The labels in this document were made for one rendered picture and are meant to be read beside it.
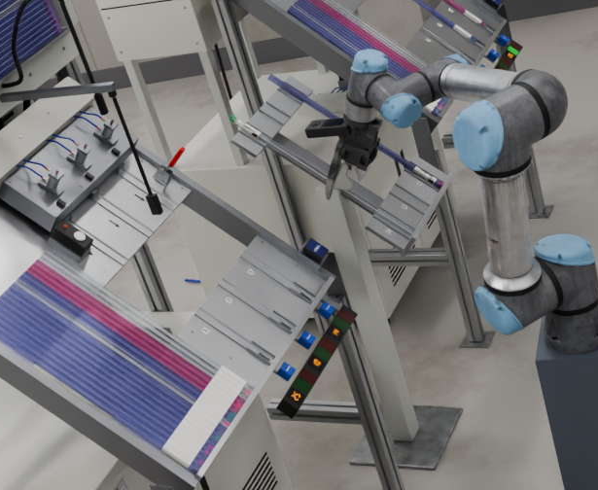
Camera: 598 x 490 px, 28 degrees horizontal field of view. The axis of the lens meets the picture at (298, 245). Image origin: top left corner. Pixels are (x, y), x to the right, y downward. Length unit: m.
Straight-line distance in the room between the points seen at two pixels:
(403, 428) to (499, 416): 0.27
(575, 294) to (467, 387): 1.03
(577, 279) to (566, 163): 2.05
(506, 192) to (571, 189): 2.09
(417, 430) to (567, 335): 0.90
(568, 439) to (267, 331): 0.70
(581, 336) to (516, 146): 0.53
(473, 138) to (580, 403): 0.73
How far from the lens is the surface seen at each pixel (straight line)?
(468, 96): 2.53
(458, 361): 3.65
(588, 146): 4.67
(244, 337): 2.56
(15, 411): 2.95
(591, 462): 2.80
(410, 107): 2.57
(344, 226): 3.01
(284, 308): 2.66
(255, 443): 3.10
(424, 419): 3.44
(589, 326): 2.61
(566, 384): 2.67
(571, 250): 2.54
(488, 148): 2.22
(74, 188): 2.59
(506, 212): 2.35
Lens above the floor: 2.09
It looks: 28 degrees down
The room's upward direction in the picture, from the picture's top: 18 degrees counter-clockwise
